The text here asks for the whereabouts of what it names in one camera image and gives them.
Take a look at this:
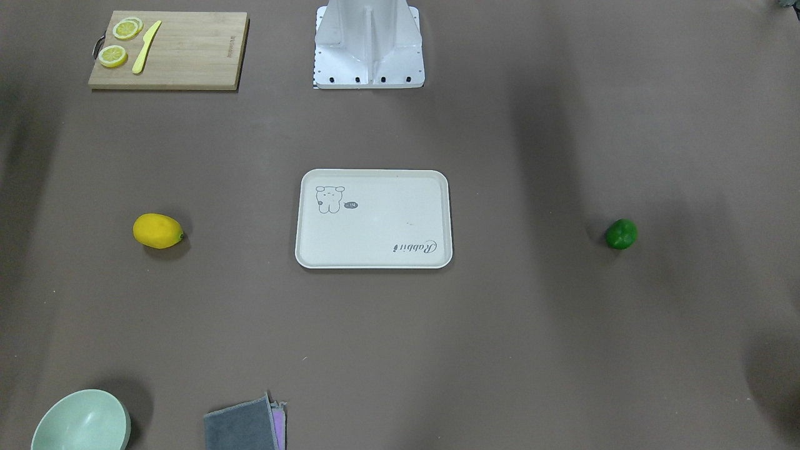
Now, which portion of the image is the green lime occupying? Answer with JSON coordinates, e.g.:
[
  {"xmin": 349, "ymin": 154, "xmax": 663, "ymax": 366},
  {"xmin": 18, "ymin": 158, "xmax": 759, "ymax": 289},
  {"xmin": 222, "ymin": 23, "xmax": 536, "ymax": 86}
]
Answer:
[{"xmin": 604, "ymin": 218, "xmax": 638, "ymax": 250}]

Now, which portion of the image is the yellow lemon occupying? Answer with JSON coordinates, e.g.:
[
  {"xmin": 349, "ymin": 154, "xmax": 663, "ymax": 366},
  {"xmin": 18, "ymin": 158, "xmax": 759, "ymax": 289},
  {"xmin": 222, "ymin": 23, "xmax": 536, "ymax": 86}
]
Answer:
[{"xmin": 132, "ymin": 213, "xmax": 184, "ymax": 249}]

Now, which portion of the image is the white rabbit print tray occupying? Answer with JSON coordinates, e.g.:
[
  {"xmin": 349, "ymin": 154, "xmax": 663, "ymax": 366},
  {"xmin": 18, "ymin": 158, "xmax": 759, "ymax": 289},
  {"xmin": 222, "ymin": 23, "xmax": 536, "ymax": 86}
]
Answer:
[{"xmin": 294, "ymin": 169, "xmax": 454, "ymax": 269}]

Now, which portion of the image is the purple folded cloth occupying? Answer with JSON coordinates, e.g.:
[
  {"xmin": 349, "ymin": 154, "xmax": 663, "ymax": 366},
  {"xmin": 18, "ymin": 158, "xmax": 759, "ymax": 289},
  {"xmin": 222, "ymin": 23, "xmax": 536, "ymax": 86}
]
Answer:
[{"xmin": 271, "ymin": 402, "xmax": 288, "ymax": 450}]

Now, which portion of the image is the grey folded cloth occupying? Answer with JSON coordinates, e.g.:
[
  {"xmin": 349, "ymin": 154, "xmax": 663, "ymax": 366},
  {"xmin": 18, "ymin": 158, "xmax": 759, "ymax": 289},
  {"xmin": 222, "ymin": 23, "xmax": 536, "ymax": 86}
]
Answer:
[{"xmin": 203, "ymin": 395, "xmax": 278, "ymax": 449}]

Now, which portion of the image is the bamboo cutting board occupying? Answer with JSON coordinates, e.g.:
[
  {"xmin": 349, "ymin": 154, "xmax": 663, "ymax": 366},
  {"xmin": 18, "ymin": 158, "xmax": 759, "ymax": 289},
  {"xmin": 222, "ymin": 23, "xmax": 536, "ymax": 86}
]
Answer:
[{"xmin": 88, "ymin": 9, "xmax": 249, "ymax": 91}]

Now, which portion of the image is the yellow plastic knife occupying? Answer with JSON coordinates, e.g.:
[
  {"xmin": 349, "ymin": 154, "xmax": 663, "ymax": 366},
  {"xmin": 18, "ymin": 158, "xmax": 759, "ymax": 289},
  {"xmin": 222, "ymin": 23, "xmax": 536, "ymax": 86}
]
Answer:
[{"xmin": 132, "ymin": 20, "xmax": 163, "ymax": 75}]

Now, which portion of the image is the lemon slice front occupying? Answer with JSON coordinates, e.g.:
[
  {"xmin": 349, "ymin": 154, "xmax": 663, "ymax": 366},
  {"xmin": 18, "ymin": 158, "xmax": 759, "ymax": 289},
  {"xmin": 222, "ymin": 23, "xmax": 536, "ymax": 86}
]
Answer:
[{"xmin": 96, "ymin": 45, "xmax": 128, "ymax": 69}]

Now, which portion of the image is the lemon slice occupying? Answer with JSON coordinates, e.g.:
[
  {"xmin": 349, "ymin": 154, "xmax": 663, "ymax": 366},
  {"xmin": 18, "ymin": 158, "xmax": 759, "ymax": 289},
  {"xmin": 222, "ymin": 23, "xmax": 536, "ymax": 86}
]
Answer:
[
  {"xmin": 96, "ymin": 45, "xmax": 128, "ymax": 69},
  {"xmin": 112, "ymin": 20, "xmax": 138, "ymax": 41},
  {"xmin": 124, "ymin": 16, "xmax": 144, "ymax": 34}
]

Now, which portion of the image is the lemon slice behind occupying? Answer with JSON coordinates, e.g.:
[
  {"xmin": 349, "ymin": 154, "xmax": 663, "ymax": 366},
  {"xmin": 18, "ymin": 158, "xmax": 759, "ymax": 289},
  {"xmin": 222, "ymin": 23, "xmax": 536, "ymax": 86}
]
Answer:
[{"xmin": 124, "ymin": 16, "xmax": 144, "ymax": 34}]

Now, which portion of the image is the lemon slice upper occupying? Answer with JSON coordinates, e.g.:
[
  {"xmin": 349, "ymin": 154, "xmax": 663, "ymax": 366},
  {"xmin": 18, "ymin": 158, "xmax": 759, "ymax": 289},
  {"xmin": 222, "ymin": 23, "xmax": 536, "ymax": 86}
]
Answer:
[{"xmin": 112, "ymin": 20, "xmax": 138, "ymax": 41}]

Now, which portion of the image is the mint green bowl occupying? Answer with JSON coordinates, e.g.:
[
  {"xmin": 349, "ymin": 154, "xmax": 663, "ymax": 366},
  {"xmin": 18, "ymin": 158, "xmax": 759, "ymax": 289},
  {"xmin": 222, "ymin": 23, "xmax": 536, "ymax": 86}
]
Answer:
[{"xmin": 29, "ymin": 389, "xmax": 132, "ymax": 449}]

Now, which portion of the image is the white metal camera stand base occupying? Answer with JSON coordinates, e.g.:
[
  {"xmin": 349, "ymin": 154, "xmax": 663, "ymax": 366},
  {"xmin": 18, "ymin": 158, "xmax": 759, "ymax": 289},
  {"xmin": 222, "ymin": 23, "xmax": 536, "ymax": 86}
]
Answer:
[{"xmin": 312, "ymin": 1, "xmax": 426, "ymax": 89}]

